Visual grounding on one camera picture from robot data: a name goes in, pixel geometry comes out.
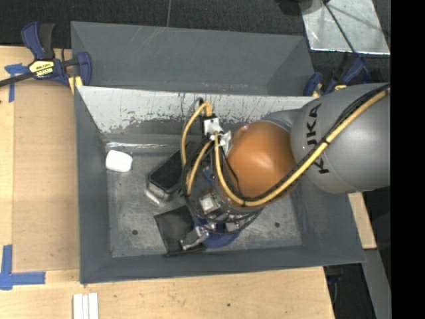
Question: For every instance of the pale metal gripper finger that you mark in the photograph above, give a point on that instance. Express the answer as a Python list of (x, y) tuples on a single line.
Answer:
[(192, 239)]

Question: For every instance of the black flat square pad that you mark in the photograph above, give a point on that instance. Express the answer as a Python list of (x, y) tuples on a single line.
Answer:
[(174, 229)]

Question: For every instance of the black and silver flat case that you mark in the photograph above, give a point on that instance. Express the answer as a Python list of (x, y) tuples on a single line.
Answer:
[(165, 177)]

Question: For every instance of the white rounded soap bar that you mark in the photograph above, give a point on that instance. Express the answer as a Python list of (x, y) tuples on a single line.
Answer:
[(118, 161)]

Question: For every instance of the grey metal bin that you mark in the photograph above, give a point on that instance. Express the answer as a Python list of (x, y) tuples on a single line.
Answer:
[(186, 58)]

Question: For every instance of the pale wood flat board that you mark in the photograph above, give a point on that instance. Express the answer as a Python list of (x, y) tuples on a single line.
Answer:
[(46, 178)]

